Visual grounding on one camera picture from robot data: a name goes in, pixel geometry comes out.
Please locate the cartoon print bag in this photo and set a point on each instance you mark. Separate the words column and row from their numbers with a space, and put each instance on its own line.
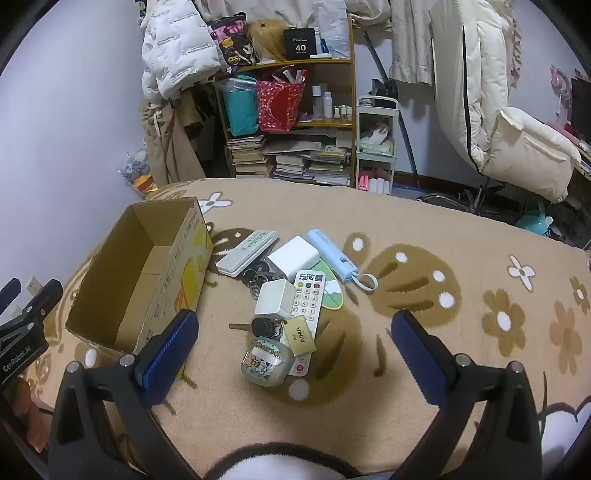
column 233, row 44

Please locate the red gift bag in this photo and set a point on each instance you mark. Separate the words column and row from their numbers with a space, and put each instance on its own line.
column 279, row 104

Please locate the black monitor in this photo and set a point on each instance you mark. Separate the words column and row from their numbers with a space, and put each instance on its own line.
column 581, row 99

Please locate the white plastic bag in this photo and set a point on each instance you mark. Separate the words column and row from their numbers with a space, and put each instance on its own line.
column 332, row 27

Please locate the tissue packs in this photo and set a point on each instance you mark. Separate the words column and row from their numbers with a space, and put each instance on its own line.
column 376, row 138

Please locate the light blue power bank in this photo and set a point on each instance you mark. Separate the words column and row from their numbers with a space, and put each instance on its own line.
column 330, row 256

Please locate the pink and white bottles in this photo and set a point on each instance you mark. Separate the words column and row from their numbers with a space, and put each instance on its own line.
column 374, row 182

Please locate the pile of books and papers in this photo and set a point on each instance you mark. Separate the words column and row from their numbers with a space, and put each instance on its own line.
column 314, row 159

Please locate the blond wig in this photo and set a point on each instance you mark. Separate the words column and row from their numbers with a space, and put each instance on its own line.
column 268, row 39

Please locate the black box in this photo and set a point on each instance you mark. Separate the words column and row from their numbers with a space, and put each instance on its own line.
column 300, row 44

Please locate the wooden bookshelf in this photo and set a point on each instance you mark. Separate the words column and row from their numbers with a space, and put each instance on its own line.
column 295, row 67

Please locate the black chair base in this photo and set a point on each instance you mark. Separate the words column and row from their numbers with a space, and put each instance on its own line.
column 461, row 198

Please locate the white puffer jacket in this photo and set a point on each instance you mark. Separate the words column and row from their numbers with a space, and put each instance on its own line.
column 178, row 41

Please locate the white square box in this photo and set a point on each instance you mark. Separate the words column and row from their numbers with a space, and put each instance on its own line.
column 274, row 299

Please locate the black rack pole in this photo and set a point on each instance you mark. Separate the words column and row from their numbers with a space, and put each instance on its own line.
column 406, row 138

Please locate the white wall socket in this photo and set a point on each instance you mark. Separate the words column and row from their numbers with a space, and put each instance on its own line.
column 31, row 286

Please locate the brown cardboard box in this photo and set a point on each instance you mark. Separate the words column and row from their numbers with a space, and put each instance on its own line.
column 138, row 258

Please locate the black car key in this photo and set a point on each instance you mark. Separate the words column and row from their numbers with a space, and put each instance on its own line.
column 263, row 326

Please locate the bag of plush toys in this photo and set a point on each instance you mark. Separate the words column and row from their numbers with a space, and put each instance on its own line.
column 136, row 168

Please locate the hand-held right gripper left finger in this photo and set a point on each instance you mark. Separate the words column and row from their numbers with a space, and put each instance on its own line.
column 167, row 353

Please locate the tall clear bottle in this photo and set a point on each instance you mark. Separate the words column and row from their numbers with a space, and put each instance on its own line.
column 316, row 101

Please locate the pink headband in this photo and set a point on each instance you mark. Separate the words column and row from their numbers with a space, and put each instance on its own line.
column 559, row 81

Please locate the white storage cart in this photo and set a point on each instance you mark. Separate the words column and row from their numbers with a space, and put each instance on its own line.
column 378, row 103

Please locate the green oval card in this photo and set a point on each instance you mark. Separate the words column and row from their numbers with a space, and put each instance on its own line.
column 333, row 290

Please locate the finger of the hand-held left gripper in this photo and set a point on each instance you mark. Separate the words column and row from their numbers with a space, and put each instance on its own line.
column 40, row 301
column 8, row 290

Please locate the beige flower print blanket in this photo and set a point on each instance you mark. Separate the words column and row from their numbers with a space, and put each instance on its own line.
column 461, row 258

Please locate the silver sticker earphone case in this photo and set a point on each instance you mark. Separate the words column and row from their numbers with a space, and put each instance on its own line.
column 265, row 367

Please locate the stack of brown books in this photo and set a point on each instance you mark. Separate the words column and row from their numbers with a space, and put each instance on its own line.
column 247, row 157

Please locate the teal plastic object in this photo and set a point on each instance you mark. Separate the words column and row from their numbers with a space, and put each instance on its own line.
column 535, row 224

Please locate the gold rectangular tag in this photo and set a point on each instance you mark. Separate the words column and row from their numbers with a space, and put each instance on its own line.
column 299, row 340

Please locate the teal bag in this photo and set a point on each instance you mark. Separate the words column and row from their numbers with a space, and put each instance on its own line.
column 240, row 108

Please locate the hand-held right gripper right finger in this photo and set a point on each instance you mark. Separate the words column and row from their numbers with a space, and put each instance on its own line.
column 415, row 357

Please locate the cream puffer coat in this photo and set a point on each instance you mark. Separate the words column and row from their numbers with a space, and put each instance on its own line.
column 489, row 69

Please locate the white remote control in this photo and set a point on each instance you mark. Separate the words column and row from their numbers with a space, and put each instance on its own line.
column 308, row 307

